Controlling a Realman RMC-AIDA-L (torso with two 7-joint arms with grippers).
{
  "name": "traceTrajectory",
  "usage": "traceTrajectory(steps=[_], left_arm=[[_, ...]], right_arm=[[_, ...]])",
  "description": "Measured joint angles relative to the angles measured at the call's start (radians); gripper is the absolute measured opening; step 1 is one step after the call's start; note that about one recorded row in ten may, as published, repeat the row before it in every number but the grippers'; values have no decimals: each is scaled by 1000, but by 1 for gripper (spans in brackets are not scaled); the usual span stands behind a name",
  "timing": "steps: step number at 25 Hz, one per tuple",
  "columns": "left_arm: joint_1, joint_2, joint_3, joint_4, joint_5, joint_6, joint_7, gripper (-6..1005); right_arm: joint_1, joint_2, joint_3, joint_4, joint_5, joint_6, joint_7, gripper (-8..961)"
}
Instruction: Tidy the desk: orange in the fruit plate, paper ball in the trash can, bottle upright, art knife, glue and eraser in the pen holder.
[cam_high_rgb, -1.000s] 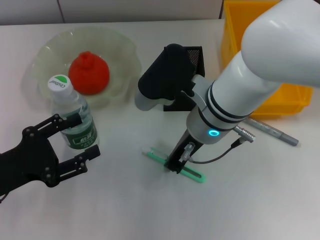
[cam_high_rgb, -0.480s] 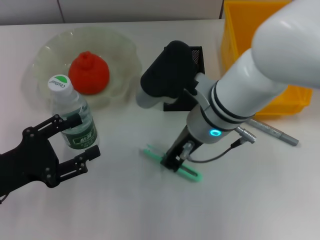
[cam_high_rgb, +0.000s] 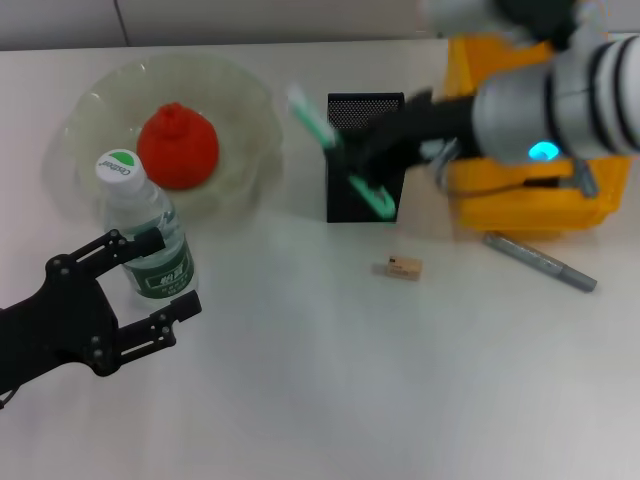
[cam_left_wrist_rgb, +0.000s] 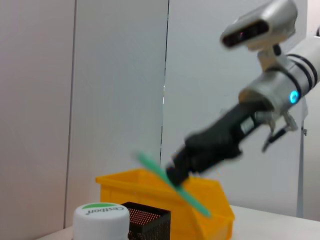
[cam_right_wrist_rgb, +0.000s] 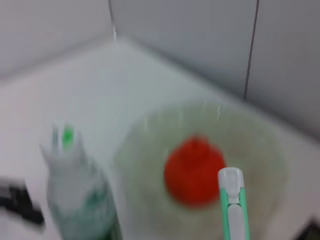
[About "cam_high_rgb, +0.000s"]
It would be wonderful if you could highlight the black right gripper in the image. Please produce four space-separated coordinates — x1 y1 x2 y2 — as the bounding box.
344 89 476 194

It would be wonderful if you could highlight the black mesh pen holder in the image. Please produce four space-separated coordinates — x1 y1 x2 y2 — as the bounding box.
325 91 407 224

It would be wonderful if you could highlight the green utility knife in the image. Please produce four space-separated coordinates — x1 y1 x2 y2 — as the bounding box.
287 84 399 221

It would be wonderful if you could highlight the water bottle green label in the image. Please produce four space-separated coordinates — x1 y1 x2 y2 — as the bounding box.
94 148 200 311

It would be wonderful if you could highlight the translucent glass fruit plate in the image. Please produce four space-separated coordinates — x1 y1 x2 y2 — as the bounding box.
47 53 287 219

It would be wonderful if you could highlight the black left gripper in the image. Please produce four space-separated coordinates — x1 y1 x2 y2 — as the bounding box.
0 227 204 396

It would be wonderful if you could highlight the grey marker pen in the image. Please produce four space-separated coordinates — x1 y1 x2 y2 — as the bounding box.
482 232 599 293

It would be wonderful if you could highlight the right gripper cable with plug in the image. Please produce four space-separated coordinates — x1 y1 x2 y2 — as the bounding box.
427 137 601 201

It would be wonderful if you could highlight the red-orange fruit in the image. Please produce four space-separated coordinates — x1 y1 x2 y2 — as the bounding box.
135 101 220 190

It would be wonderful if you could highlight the yellow plastic bin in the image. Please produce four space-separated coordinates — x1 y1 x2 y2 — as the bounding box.
442 37 632 244

